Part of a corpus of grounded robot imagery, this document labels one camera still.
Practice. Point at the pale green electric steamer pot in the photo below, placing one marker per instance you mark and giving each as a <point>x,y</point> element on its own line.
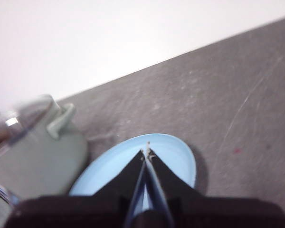
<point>38,161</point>

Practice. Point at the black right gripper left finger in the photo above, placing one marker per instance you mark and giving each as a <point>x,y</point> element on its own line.
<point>123,180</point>

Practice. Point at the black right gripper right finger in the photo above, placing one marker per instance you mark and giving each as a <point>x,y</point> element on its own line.
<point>167,180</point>

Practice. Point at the glass lid with green knob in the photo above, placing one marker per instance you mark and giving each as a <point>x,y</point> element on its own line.
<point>26,114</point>

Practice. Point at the blue round plate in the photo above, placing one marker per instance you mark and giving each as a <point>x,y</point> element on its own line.
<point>104,171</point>

